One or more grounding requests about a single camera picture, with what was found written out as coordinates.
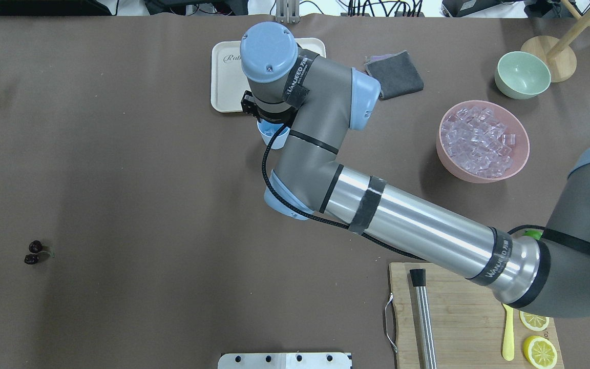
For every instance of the grey folded cloth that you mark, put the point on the grey folded cloth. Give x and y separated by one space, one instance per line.
396 74

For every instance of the steel muddler black tip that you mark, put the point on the steel muddler black tip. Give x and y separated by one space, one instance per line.
424 322

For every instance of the lemon slice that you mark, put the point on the lemon slice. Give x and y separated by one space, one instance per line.
536 323

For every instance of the light blue plastic cup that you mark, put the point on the light blue plastic cup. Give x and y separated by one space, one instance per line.
268 131

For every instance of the pink bowl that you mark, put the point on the pink bowl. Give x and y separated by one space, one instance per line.
521 152

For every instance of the mint green bowl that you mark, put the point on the mint green bowl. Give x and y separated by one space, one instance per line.
521 75

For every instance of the bamboo cutting board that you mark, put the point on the bamboo cutting board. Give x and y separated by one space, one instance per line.
467 321

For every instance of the yellow plastic knife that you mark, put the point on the yellow plastic knife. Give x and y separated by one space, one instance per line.
508 343

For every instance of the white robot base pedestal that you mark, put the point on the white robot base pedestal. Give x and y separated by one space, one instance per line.
286 360

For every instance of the clear ice cubes pile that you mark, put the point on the clear ice cubes pile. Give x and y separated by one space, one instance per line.
478 142

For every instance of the cream rabbit tray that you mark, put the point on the cream rabbit tray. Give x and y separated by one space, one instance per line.
228 81

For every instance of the lemon half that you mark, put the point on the lemon half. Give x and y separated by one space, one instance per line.
540 352

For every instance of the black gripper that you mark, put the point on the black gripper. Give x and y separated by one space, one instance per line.
274 117

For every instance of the wooden cup stand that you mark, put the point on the wooden cup stand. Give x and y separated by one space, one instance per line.
555 53

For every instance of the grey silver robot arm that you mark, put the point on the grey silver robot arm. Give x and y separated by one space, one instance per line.
319 100

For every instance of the green lime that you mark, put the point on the green lime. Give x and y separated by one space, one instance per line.
535 234

